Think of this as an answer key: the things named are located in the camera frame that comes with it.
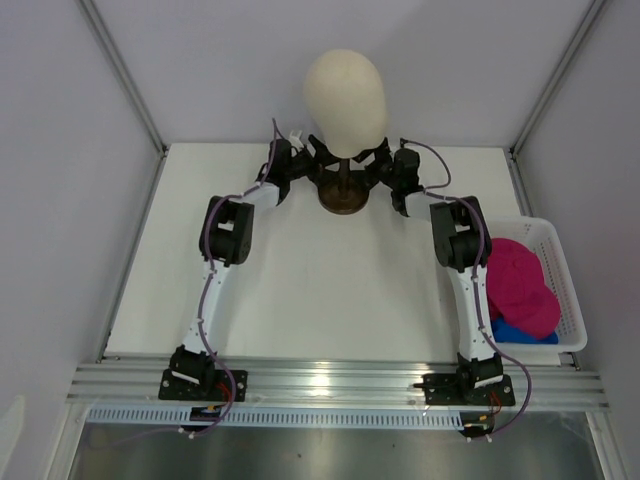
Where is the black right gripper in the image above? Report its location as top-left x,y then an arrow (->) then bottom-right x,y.
341,136 -> 399,192

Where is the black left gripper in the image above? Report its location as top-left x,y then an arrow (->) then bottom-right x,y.
285,137 -> 348,190

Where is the brown wooden round stand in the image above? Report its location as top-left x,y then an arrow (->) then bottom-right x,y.
318,159 -> 369,215

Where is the cream mannequin head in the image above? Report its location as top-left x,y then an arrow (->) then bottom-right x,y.
303,49 -> 388,159

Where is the magenta baseball cap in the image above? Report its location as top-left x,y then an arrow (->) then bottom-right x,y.
486,238 -> 561,339

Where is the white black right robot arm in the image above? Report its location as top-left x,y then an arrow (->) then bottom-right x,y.
355,138 -> 504,404

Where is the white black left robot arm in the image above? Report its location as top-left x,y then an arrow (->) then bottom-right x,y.
169,135 -> 328,401

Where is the white plastic perforated basket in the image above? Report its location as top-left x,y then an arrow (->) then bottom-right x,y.
487,216 -> 588,356

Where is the blue cap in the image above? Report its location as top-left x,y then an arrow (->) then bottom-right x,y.
491,318 -> 559,345

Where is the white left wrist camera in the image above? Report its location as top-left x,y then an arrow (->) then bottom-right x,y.
288,130 -> 305,150

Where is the right aluminium frame post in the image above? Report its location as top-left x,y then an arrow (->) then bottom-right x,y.
507,0 -> 614,159

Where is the aluminium frame post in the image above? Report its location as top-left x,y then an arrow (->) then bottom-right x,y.
77,0 -> 169,156
507,0 -> 614,159

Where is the aluminium mounting rail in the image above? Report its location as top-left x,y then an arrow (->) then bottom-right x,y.
66,356 -> 610,412

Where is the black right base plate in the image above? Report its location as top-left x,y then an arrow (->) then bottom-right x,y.
412,373 -> 516,407

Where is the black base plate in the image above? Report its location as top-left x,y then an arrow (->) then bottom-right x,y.
158,369 -> 232,402
412,373 -> 516,407

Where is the white slotted cable duct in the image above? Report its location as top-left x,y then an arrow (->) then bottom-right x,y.
86,404 -> 463,431

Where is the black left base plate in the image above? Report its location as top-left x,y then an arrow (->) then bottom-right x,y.
158,369 -> 232,402

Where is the left aluminium frame post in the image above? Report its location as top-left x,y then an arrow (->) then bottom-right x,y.
77,0 -> 169,156

